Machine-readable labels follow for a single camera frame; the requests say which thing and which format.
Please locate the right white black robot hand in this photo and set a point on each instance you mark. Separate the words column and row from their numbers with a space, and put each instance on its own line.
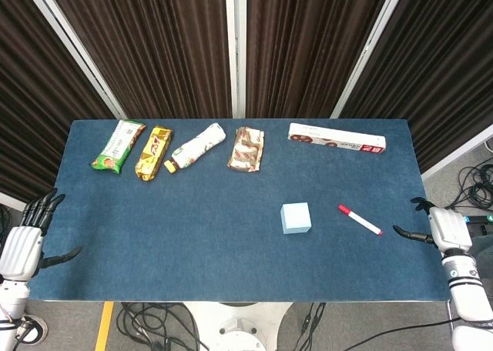
column 448, row 228

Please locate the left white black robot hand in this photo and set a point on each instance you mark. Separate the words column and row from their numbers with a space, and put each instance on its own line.
column 21, row 247

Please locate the red and white marker pen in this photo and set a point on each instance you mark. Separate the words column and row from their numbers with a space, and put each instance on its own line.
column 362, row 221

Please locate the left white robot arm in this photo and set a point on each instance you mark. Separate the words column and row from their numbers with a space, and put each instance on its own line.
column 11, row 301

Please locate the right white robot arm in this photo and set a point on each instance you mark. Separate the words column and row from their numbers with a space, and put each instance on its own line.
column 466, row 289

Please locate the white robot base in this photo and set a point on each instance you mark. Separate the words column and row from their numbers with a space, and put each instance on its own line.
column 239, row 324

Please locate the light blue foam cube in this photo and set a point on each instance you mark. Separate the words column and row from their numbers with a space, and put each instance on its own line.
column 296, row 218

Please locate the dark trouser leg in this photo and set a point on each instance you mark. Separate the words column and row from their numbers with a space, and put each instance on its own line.
column 483, row 251

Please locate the black and white sneaker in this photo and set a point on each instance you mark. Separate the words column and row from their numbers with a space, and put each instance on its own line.
column 34, row 328

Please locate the yellow floor tape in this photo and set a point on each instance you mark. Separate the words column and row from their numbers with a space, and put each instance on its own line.
column 104, row 328

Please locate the green snack packet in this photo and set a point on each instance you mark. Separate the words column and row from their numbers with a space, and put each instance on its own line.
column 117, row 147

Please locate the long white red box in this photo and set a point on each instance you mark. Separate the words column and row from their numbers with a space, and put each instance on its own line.
column 335, row 137

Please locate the dark brown fabric partition panel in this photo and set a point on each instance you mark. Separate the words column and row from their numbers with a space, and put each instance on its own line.
column 31, row 97
column 308, row 39
column 154, row 39
column 443, row 58

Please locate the yellow snack packet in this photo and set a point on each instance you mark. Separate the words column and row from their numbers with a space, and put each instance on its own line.
column 153, row 154

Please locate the blue table cloth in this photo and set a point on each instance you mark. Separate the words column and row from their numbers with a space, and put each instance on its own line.
column 192, row 231

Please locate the white bottle with yellow cap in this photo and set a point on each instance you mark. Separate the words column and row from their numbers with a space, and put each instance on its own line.
column 198, row 147

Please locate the brown and white snack wrapper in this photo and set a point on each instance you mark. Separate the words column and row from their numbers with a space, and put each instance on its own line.
column 246, row 150

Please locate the white partition frame post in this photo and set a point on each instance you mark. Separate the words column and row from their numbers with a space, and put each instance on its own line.
column 11, row 201
column 235, row 51
column 368, row 51
column 77, row 47
column 462, row 151

